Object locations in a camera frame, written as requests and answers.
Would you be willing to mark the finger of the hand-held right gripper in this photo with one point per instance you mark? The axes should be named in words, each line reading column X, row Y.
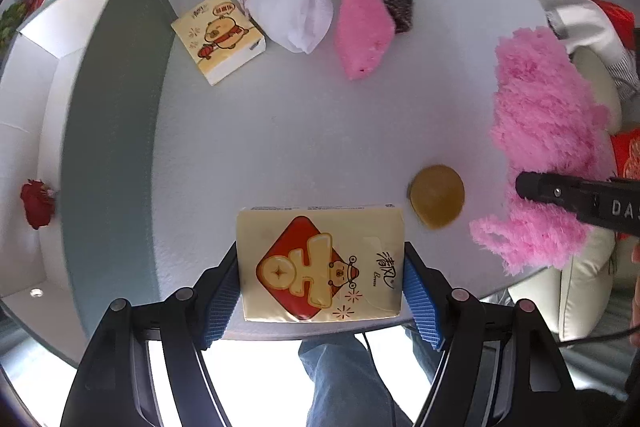
column 550, row 189

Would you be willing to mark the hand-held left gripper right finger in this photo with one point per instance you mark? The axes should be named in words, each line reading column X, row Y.
column 423, row 302

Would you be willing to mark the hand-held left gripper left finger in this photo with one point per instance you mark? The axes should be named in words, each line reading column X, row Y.
column 220, row 303

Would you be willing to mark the pink fluffy cloth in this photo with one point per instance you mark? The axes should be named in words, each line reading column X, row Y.
column 542, row 107

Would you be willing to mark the red diamond print tissue packet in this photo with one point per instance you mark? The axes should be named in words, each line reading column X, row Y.
column 320, row 272

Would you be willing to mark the capybara print tissue packet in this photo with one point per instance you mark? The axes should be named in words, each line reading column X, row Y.
column 220, row 38

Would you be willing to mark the red printed cloth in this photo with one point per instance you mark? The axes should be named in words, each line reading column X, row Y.
column 627, row 157

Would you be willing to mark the white sofa cushion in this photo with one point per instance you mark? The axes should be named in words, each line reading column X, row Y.
column 595, row 277

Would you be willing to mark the brown round sponge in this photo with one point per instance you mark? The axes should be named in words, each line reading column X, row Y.
column 437, row 197

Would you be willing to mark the person's blue jeans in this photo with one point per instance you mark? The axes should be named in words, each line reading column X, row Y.
column 340, row 382

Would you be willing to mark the green leather mat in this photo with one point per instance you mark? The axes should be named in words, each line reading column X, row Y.
column 112, row 147

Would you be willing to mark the red fabric flower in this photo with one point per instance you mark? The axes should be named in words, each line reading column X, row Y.
column 36, row 204

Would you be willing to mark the dark crocheted coaster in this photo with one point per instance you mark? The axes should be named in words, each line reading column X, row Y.
column 397, row 4

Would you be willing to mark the pink sponge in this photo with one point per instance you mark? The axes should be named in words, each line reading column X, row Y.
column 361, row 32

